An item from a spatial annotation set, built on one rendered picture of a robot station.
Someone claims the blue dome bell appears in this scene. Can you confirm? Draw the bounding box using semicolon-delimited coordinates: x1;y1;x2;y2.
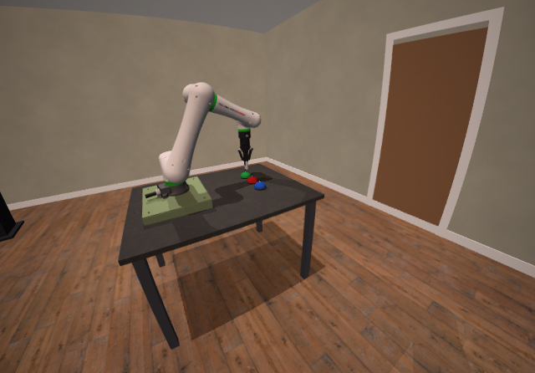
254;179;266;190

